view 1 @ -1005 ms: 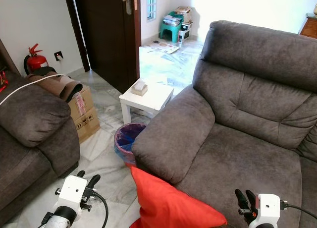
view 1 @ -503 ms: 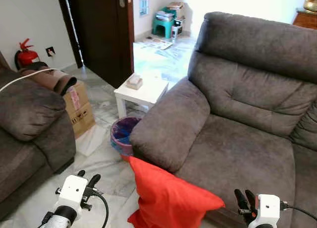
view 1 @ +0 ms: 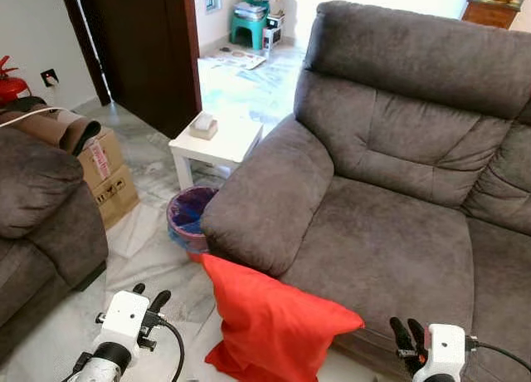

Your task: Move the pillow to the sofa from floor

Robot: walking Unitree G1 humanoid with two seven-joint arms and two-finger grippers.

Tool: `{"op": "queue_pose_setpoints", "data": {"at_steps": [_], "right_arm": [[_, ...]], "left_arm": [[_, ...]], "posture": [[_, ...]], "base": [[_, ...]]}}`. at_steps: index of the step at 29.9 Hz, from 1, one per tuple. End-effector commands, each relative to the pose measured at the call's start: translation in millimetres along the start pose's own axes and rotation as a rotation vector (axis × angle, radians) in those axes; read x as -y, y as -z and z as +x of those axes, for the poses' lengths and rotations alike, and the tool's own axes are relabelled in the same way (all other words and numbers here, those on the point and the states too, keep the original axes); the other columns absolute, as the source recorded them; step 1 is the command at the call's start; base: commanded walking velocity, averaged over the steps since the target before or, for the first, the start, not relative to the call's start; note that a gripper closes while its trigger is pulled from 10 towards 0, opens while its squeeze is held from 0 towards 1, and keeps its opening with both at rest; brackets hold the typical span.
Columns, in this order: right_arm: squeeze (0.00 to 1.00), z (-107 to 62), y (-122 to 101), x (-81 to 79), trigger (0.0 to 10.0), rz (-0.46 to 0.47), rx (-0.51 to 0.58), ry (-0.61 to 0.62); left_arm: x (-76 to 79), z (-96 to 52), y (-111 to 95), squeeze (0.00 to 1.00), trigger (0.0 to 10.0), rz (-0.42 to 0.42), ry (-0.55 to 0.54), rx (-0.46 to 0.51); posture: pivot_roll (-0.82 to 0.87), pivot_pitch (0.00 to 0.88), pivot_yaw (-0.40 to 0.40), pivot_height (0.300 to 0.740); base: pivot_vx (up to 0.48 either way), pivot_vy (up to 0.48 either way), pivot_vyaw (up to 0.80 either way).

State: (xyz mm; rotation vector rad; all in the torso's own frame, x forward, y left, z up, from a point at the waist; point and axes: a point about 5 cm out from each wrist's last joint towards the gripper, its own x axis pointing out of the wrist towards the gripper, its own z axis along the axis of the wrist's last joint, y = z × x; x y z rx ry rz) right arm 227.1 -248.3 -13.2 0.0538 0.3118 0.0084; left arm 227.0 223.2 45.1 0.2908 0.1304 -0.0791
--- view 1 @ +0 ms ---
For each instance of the brown wooden cabinet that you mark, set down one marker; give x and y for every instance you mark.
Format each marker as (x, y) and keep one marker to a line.
(491, 14)

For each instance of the newspaper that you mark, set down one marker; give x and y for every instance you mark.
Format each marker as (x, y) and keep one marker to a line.
(234, 60)

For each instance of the dark wooden door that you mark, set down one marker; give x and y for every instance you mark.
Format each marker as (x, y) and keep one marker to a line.
(141, 50)

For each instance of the white side table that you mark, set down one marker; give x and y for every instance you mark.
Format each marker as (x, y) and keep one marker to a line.
(228, 145)

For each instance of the waste bin with purple liner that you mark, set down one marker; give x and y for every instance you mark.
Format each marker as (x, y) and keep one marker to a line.
(187, 216)

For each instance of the green plastic stool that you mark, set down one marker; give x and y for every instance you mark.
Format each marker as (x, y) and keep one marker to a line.
(249, 29)

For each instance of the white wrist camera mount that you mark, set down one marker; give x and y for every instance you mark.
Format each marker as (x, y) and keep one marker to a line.
(124, 315)
(444, 349)

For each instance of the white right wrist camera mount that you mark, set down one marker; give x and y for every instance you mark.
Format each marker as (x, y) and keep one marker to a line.
(444, 349)

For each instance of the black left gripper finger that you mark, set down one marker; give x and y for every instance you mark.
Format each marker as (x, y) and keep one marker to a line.
(159, 300)
(138, 288)

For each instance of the printed cardboard box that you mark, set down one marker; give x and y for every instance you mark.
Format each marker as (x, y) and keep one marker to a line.
(112, 178)

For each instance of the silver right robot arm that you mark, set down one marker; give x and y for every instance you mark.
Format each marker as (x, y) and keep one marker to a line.
(438, 379)

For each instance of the red fire extinguisher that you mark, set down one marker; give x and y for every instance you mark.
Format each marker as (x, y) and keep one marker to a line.
(10, 85)

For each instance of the red pillow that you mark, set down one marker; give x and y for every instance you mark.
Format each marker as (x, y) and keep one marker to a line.
(265, 324)

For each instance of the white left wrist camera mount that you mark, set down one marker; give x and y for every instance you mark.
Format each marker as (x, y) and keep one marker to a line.
(124, 315)

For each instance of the black wall socket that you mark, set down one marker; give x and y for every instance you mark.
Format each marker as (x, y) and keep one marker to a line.
(50, 77)

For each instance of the beige tissue box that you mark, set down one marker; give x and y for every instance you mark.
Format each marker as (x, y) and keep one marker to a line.
(203, 127)

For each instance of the brown rolled mat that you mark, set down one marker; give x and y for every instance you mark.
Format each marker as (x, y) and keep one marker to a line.
(50, 129)

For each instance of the grey two-seat fabric sofa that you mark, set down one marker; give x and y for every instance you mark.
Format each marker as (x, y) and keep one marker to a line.
(390, 208)

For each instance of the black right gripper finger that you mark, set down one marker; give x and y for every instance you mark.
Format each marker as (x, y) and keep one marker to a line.
(417, 332)
(397, 332)

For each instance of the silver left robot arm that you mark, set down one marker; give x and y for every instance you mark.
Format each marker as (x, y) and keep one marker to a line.
(104, 365)

